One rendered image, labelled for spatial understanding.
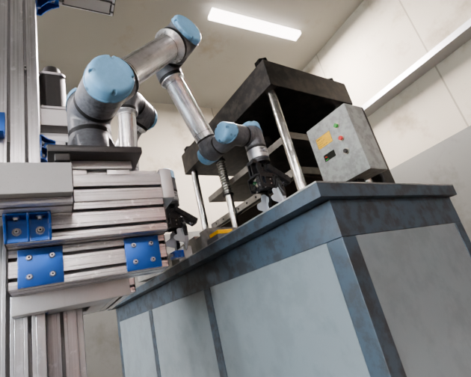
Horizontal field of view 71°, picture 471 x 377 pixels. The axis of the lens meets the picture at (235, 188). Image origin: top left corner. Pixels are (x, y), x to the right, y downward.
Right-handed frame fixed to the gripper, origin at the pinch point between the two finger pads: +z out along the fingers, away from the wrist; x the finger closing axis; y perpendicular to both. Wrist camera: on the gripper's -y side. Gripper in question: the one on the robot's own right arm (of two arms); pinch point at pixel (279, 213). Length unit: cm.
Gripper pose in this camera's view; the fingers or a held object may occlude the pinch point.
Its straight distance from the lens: 114.4
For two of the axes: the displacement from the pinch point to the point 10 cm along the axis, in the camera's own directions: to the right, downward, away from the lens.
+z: 2.3, 9.2, -3.3
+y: -8.0, -0.2, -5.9
